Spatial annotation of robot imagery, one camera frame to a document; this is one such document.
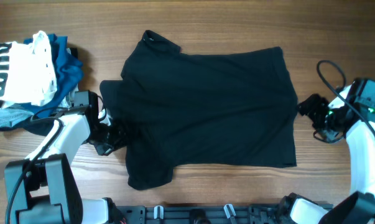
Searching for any black t-shirt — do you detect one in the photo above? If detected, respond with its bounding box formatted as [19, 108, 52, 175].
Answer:
[100, 30, 297, 190]

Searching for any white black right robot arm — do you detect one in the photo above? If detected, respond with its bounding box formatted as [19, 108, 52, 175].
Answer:
[275, 93, 375, 223]

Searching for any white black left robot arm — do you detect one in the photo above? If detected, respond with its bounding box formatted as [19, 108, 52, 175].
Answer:
[4, 106, 127, 223]

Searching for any dark garment under pile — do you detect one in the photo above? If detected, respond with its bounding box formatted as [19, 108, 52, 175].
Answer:
[1, 118, 53, 136]

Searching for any white black striped garment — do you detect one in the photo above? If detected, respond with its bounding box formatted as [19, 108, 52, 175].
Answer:
[0, 31, 57, 108]

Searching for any grey garment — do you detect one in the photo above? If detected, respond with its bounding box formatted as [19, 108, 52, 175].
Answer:
[0, 106, 33, 128]

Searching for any black mounting rail base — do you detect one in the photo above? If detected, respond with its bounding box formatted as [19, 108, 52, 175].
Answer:
[118, 203, 294, 224]

